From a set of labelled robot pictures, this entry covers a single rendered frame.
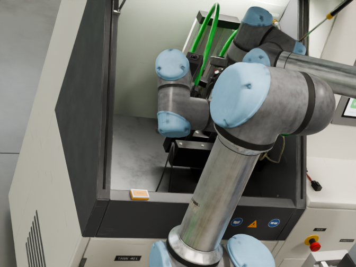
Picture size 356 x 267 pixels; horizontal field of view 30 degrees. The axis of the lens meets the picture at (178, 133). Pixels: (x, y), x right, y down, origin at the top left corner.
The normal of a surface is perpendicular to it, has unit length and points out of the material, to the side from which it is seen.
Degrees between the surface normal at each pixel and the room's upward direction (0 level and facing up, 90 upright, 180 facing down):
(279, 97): 49
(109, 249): 90
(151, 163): 0
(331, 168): 0
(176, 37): 90
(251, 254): 8
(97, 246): 90
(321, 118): 79
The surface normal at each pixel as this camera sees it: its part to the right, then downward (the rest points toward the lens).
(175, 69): -0.11, -0.27
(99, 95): -0.90, -0.08
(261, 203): 0.33, -0.75
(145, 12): 0.27, 0.66
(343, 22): 0.34, 0.46
